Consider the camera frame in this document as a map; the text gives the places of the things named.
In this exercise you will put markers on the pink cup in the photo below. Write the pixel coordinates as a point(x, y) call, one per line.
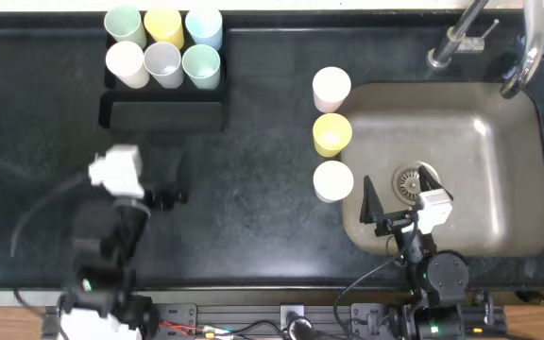
point(331, 87)

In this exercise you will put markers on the steel sink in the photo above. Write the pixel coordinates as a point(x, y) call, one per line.
point(489, 165)

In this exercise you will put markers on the black tray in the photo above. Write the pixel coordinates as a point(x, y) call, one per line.
point(165, 115)

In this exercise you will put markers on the grey cup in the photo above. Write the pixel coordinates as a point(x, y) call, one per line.
point(163, 62)

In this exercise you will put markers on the mounting rail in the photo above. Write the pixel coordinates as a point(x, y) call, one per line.
point(243, 314)

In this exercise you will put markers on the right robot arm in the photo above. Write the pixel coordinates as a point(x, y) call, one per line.
point(447, 274)

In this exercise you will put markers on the green cup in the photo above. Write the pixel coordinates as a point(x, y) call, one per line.
point(124, 24)
point(201, 65)

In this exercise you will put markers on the blue cup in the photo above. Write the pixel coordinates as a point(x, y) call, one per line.
point(204, 26)

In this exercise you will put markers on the steel tap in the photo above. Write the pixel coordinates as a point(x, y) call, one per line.
point(447, 43)

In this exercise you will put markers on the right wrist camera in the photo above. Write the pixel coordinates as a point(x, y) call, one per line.
point(435, 210)

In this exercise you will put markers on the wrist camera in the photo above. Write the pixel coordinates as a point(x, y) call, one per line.
point(117, 171)
point(435, 210)

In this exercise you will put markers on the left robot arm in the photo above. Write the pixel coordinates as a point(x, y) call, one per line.
point(97, 236)

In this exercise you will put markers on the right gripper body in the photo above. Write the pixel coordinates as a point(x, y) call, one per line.
point(395, 222)

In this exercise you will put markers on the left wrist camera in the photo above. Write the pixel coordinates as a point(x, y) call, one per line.
point(117, 171)

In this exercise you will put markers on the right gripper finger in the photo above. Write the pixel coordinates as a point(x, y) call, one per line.
point(371, 205)
point(428, 181)

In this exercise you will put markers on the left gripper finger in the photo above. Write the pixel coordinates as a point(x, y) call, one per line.
point(173, 179)

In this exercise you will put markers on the yellow cup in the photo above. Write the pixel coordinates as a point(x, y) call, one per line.
point(163, 24)
point(332, 133)

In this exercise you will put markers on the white cup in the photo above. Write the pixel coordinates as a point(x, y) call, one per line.
point(125, 61)
point(333, 181)

